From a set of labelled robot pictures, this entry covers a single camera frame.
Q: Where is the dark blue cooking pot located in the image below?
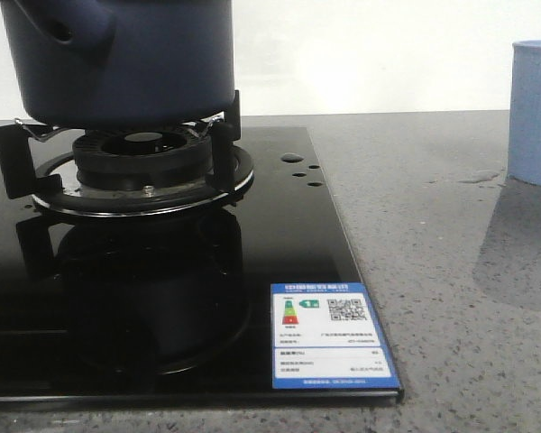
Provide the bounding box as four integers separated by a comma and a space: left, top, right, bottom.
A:
0, 1, 234, 129

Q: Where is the black glass gas stove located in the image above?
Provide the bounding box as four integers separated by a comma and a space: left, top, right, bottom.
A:
0, 125, 405, 401

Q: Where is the black gas burner head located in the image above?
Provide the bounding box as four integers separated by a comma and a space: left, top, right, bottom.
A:
72, 127, 212, 191

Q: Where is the light blue ribbed cup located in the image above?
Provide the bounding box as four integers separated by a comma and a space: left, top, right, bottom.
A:
508, 40, 541, 186

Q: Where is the blue energy label sticker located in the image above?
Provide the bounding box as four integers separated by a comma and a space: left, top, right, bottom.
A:
270, 282, 400, 392

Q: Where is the black pot support grate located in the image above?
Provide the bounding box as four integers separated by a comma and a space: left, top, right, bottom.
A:
0, 96, 253, 218

